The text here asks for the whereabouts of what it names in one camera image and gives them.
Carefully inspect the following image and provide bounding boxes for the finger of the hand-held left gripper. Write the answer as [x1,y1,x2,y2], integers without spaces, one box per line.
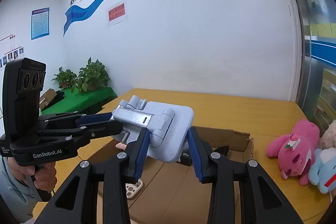
[35,119,124,151]
[39,112,114,132]

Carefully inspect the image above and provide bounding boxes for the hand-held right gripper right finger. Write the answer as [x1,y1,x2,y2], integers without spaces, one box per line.
[188,127,303,224]

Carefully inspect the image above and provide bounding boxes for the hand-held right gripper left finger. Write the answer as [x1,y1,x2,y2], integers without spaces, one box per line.
[33,127,151,224]

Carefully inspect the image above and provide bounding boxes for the grey blue folding phone stand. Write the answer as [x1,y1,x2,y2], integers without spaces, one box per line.
[112,95,195,164]

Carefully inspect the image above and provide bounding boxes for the long cardboard box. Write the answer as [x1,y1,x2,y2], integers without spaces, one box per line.
[77,126,255,224]

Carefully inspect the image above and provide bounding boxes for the person's left hand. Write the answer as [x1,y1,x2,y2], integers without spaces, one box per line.
[12,160,57,192]

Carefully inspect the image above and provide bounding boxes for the black rectangular box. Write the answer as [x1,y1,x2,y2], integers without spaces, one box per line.
[179,146,230,167]

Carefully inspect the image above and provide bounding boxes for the green covered side table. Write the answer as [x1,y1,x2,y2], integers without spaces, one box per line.
[41,86,118,115]

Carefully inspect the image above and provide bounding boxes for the small open cardboard carton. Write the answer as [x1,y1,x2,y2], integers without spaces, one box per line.
[39,89,57,110]

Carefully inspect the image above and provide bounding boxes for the pastel plush toy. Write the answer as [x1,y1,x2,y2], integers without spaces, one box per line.
[115,142,143,199]

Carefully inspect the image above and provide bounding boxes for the black bag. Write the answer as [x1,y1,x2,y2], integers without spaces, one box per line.
[49,91,65,107]

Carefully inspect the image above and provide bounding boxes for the large potted green plant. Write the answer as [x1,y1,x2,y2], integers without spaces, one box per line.
[76,57,111,94]

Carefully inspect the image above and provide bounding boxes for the wooden desk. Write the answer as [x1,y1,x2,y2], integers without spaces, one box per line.
[33,88,332,224]

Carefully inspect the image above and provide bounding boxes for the pink plush bear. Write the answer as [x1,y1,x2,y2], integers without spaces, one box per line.
[266,119,321,186]

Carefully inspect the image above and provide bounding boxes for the blue plush toy red band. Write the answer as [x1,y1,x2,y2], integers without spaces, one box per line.
[308,147,336,194]

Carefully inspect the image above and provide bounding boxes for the cream plush toy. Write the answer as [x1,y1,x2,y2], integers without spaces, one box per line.
[319,120,336,149]

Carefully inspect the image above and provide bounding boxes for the glass partition blue stripe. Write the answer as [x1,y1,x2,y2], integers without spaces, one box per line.
[274,0,336,132]

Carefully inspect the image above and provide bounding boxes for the row of yellow sticky notes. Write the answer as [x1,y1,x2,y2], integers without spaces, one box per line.
[311,23,336,37]

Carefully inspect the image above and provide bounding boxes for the wall photo chart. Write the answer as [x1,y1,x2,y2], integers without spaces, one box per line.
[0,34,25,69]

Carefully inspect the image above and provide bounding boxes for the blue framed wall notice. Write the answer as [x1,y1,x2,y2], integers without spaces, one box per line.
[31,7,50,41]

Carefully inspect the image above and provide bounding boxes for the red wall notice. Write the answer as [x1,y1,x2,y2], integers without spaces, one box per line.
[108,2,126,26]

